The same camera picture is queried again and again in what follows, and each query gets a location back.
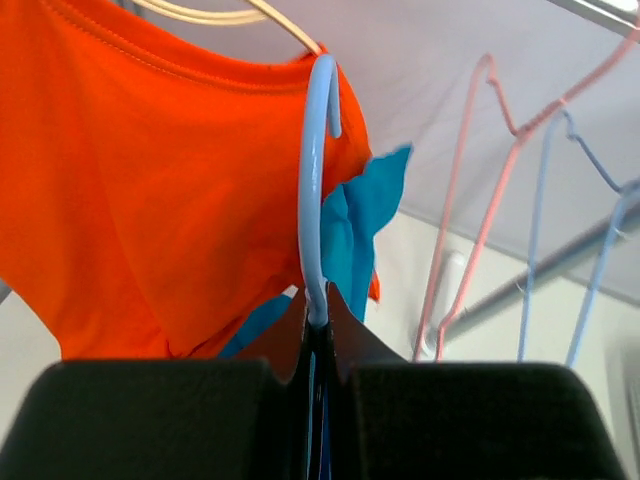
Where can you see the cream plastic hanger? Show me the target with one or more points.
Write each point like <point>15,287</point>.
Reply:
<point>260,11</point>

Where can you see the orange t shirt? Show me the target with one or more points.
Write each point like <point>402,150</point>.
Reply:
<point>148,186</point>

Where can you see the white clothes rack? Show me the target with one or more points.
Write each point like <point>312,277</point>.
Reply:
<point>431,334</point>

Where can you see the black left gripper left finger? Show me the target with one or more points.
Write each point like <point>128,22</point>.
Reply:
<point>241,418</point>

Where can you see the blue t shirt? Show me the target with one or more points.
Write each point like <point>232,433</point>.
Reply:
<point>352,214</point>

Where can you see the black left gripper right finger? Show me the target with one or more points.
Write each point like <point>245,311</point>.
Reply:
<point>392,419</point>

